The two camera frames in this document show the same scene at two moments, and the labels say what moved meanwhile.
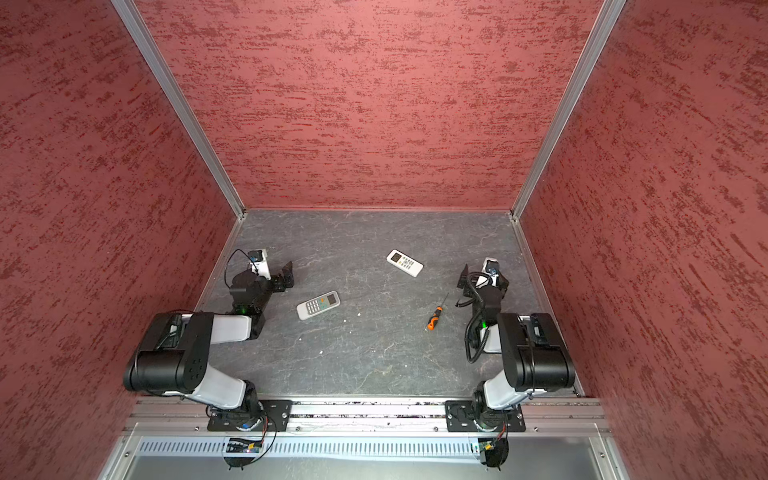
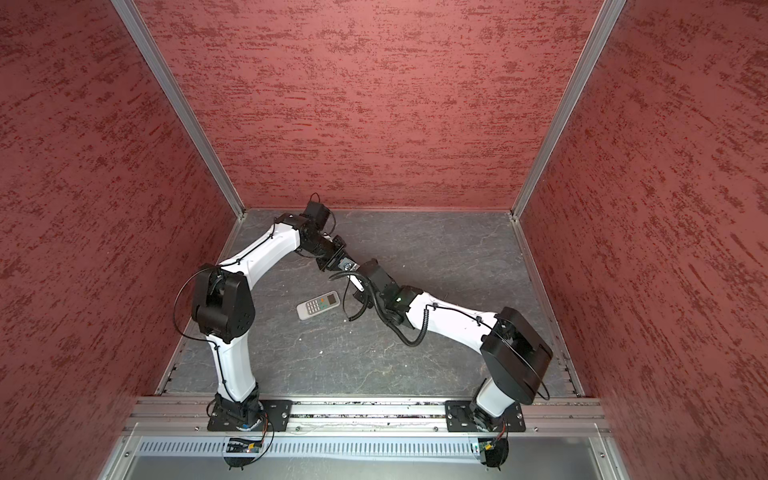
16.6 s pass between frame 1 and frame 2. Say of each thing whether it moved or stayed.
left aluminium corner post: stayed
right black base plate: stayed
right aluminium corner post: stayed
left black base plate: stayed
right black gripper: moved
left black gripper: moved
